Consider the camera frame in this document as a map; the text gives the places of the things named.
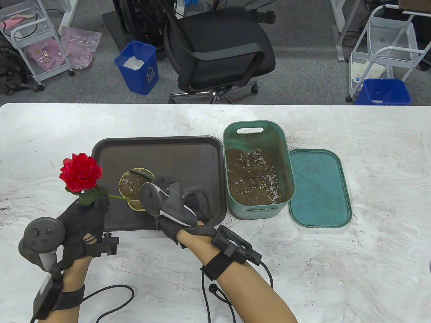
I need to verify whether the person's right hand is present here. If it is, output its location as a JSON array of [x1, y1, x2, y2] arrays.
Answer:
[[154, 215, 218, 249]]

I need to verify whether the person's left hand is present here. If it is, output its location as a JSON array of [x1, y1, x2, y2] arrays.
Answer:
[[56, 195, 110, 270]]

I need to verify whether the red artificial rose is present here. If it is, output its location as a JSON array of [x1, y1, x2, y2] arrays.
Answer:
[[60, 153, 138, 206]]

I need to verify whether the teal plastic lid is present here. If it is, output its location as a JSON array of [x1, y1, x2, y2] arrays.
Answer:
[[289, 149, 353, 228]]

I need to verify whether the person's left forearm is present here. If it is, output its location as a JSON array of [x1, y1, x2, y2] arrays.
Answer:
[[39, 256, 95, 323]]

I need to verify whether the person's right forearm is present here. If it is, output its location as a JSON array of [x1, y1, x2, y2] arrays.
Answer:
[[177, 230, 298, 323]]

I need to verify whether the grey and white hand controller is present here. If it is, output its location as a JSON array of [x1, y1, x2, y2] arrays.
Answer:
[[140, 182, 214, 226]]

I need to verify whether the gold ribbed flower pot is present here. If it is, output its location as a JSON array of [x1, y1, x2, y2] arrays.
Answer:
[[118, 168, 159, 212]]

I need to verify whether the brown plastic tray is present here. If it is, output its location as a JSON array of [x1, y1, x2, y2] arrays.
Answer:
[[91, 136, 227, 232]]

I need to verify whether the teal plastic storage box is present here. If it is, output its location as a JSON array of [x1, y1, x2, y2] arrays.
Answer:
[[223, 121, 296, 220]]

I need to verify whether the blue bin with white symbol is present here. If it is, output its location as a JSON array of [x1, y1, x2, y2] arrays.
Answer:
[[114, 41, 159, 96]]

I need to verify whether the dark fabric bag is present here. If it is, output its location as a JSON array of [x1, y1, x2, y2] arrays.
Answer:
[[0, 35, 44, 96]]

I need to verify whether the crumpled white paper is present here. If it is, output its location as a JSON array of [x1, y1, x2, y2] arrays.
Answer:
[[123, 57, 145, 70]]

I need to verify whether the pink plastic bag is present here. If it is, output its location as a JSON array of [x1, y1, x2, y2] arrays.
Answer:
[[61, 26, 102, 70], [25, 38, 68, 71]]

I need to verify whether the black office chair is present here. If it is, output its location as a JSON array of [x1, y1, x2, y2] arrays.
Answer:
[[164, 7, 276, 105]]

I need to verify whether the black computer tower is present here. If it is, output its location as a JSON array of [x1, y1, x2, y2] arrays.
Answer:
[[113, 0, 177, 47]]

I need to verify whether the white desk leg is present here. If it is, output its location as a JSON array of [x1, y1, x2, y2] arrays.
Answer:
[[59, 0, 88, 36], [330, 0, 361, 62]]

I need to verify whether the white box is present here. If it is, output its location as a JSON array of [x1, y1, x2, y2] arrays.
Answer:
[[350, 62, 386, 84]]

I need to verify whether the plain blue bin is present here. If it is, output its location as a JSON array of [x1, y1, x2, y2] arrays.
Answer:
[[355, 78, 412, 106]]

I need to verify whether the white mesh rolling cart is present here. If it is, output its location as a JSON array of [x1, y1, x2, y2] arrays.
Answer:
[[346, 5, 431, 102]]

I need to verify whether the brown cardboard box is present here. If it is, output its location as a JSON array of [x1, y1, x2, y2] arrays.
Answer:
[[397, 0, 431, 14]]

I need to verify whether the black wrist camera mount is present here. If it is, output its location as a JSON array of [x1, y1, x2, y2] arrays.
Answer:
[[200, 225, 262, 280]]

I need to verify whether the black cable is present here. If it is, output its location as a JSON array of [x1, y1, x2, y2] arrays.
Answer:
[[201, 262, 274, 323], [82, 284, 136, 323]]

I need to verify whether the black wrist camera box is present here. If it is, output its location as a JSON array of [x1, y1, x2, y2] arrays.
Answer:
[[30, 273, 86, 320]]

